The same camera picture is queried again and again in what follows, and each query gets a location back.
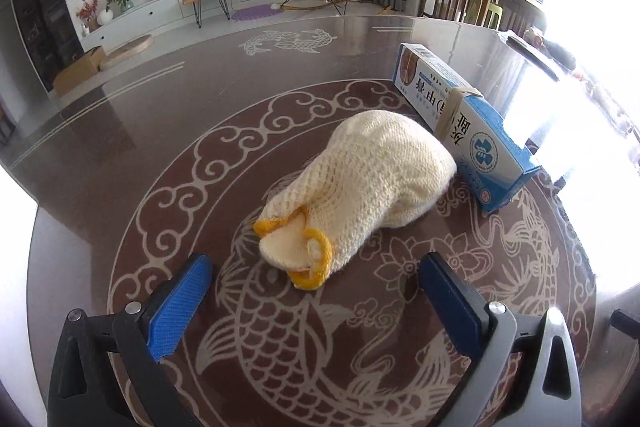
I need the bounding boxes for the cream knitted pouch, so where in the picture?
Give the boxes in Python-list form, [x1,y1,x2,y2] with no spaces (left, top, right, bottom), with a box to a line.
[254,109,457,291]

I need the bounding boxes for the white cardboard sorting box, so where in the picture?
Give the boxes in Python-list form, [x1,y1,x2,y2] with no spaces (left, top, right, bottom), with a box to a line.
[1,170,46,425]

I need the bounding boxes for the round pet scratch pad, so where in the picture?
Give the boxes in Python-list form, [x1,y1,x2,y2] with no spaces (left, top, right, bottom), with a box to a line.
[99,35,154,72]

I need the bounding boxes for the red flower vase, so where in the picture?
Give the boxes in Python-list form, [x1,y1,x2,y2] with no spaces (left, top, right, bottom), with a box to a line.
[76,0,100,32]

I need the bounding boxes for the brown cardboard box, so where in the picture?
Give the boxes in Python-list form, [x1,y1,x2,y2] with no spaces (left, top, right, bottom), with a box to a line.
[53,46,105,96]

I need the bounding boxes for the blue white medicine box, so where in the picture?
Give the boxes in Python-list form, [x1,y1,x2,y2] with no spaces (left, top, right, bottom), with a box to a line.
[393,42,539,212]

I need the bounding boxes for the purple floor mat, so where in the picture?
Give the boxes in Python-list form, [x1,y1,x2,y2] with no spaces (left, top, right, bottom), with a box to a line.
[231,4,282,22]

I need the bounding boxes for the dark glass display cabinet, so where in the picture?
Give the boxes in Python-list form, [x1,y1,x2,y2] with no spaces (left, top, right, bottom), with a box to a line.
[11,0,85,92]

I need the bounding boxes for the white tv cabinet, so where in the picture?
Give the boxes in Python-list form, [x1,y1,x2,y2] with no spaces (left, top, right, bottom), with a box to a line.
[80,0,283,52]

